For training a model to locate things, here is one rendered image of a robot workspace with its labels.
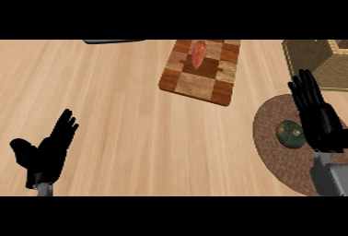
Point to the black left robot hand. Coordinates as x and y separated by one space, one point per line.
48 153

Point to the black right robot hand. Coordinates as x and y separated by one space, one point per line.
318 123

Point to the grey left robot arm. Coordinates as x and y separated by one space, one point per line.
44 189

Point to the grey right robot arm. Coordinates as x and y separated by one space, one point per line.
328 175

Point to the green round squash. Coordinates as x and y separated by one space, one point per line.
289 135

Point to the round brown woven placemat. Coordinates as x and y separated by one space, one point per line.
280 153

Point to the olive wicker basket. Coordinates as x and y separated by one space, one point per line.
317 61

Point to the checkered wooden cutting board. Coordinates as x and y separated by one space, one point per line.
200 72

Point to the red oval vegetable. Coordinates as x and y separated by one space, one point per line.
197 53

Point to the dark grey flat object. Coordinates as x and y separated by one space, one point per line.
112 41

